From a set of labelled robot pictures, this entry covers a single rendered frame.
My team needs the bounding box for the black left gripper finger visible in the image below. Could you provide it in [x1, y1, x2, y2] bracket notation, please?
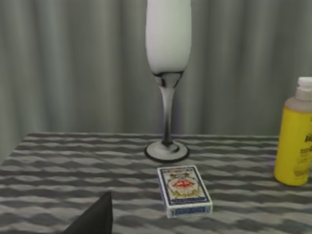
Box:
[62, 191, 115, 234]

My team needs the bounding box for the grey pleated curtain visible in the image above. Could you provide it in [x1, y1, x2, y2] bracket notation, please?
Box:
[0, 0, 312, 164]

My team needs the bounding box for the white champagne flute glass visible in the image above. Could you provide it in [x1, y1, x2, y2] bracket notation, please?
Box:
[144, 0, 190, 163]

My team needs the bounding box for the playing card box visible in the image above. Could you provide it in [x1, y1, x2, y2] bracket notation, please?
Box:
[156, 165, 214, 219]

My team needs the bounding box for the yellow bottle with white cap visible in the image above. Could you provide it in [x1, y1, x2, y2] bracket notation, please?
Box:
[273, 77, 312, 187]

